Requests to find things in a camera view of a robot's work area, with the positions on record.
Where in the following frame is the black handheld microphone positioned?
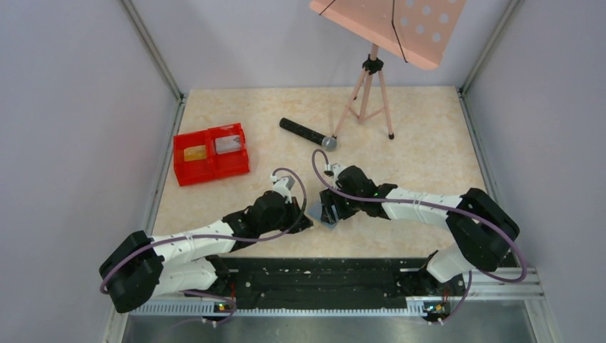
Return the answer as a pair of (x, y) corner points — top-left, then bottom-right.
(279, 117), (337, 151)

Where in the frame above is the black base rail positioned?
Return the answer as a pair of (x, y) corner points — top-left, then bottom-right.
(207, 257), (465, 311)

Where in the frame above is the pink music stand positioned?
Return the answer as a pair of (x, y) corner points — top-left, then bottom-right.
(309, 0), (466, 139)

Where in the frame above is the silver card in bin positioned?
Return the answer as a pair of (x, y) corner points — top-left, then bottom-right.
(214, 135), (242, 154)

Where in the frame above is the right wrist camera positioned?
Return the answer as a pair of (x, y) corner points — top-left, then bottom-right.
(323, 163), (347, 184)

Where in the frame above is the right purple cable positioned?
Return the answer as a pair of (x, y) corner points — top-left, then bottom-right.
(311, 149), (528, 325)

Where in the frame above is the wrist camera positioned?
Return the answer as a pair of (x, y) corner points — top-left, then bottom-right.
(323, 163), (347, 184)
(270, 175), (295, 204)

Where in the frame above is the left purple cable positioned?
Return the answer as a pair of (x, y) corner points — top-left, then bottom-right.
(99, 166), (309, 327)

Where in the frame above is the red plastic bin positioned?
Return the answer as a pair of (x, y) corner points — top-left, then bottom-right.
(173, 123), (250, 187)

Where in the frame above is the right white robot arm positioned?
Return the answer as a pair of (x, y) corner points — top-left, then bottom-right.
(320, 164), (520, 283)

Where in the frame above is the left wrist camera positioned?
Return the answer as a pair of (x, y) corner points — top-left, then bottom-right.
(270, 175), (295, 204)

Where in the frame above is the purple cable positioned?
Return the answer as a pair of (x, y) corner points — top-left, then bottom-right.
(99, 166), (309, 327)
(311, 149), (528, 325)

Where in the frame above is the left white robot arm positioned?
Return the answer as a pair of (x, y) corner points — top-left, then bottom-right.
(99, 191), (313, 313)

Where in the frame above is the gold card in bin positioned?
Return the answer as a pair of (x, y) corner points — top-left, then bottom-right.
(183, 145), (207, 162)

